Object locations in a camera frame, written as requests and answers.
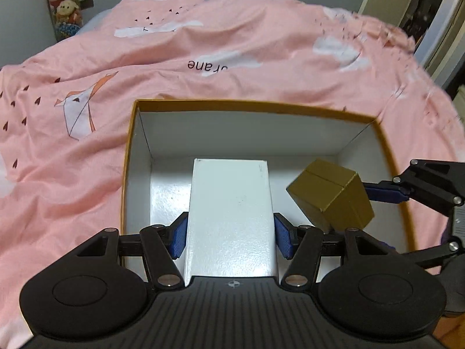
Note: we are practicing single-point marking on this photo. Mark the orange cardboard storage box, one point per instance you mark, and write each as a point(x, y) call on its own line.
point(165, 137)

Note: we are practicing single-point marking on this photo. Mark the white rectangular box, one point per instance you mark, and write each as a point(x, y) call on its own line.
point(230, 225)

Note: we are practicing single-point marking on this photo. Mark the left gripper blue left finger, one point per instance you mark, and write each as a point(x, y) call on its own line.
point(162, 245)

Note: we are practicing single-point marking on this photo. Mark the hanging plush toy organizer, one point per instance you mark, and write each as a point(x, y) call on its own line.
point(66, 16)

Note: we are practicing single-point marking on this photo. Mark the small gold cube box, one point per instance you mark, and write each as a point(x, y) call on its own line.
point(331, 197)

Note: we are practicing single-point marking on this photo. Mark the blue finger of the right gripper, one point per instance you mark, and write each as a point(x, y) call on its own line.
point(386, 192)

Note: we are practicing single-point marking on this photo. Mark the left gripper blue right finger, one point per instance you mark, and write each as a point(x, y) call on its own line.
point(301, 246)

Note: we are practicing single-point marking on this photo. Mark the pink printed duvet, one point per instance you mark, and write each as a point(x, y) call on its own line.
point(65, 111)

